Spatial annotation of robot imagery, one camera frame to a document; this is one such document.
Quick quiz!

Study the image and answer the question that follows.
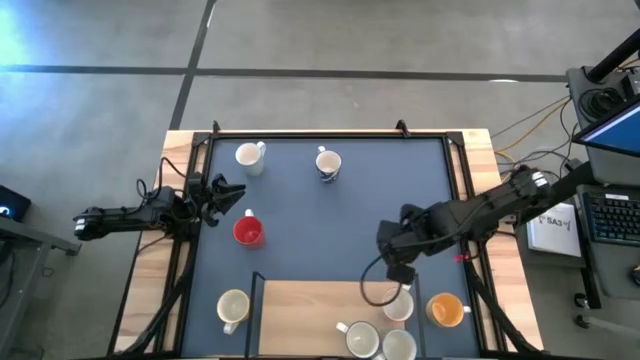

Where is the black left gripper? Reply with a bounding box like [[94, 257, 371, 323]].
[[187, 172, 248, 229]]

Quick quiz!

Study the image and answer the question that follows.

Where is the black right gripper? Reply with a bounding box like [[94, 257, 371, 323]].
[[377, 203, 438, 267]]

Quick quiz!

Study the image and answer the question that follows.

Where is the red mug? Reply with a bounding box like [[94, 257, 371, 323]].
[[232, 208, 266, 250]]

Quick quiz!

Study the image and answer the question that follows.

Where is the green lattice pattern mug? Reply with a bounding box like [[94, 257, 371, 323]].
[[234, 140, 267, 177]]

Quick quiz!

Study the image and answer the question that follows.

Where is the pink mug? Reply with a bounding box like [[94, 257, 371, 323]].
[[382, 283, 416, 323]]

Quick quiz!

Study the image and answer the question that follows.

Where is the orange mug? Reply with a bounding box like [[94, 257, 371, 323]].
[[425, 292, 473, 329]]

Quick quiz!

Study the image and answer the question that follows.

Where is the blue flower pattern mug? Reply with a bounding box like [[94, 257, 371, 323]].
[[314, 145, 343, 185]]

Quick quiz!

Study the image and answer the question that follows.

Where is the grey ikat pattern mug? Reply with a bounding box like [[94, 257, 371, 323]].
[[372, 328, 418, 360]]

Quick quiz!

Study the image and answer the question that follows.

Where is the blue leaf pattern mug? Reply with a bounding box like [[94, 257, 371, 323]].
[[335, 320, 382, 360]]

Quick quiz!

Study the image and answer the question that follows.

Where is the yellow mug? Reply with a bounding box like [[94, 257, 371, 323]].
[[215, 288, 251, 336]]

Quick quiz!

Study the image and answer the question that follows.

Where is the blue grey table mat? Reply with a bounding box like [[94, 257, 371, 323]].
[[180, 137, 481, 358]]

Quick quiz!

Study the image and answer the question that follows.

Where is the white labelled box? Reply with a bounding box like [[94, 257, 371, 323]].
[[526, 201, 584, 259]]

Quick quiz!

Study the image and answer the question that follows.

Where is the grey metal stand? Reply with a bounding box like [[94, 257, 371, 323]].
[[0, 216, 82, 351]]

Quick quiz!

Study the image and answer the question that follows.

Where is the black keyboard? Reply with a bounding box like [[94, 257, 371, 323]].
[[581, 191, 640, 248]]

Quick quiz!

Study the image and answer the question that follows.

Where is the black device with blue light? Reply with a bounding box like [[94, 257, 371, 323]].
[[0, 184, 33, 224]]

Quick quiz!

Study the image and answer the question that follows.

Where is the grey equipment cart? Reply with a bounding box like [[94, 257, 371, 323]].
[[566, 64, 640, 302]]

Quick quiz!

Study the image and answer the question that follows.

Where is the laptop with blue screen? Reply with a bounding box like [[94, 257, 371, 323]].
[[572, 94, 640, 159]]

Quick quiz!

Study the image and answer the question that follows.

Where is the black pole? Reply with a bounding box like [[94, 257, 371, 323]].
[[585, 29, 640, 84]]

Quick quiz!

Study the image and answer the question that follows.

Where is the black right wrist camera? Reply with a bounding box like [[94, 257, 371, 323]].
[[386, 263, 417, 286]]

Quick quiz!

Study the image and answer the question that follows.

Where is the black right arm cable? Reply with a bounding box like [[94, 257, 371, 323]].
[[359, 252, 404, 308]]

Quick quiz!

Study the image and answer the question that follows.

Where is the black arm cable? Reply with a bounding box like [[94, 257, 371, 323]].
[[359, 252, 404, 308], [135, 156, 189, 211]]

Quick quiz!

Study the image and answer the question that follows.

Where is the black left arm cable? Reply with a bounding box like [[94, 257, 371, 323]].
[[135, 156, 189, 211]]

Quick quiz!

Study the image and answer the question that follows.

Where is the black metal table frame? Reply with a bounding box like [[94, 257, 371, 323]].
[[107, 119, 546, 360]]

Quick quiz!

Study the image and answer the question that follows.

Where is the yellow floor cable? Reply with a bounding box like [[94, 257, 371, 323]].
[[494, 98, 572, 154]]

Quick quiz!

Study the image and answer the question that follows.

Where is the grey floor cable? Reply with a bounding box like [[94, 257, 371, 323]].
[[491, 95, 570, 140]]

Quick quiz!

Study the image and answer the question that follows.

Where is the coiled black cable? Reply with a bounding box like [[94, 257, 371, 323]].
[[579, 86, 626, 120]]

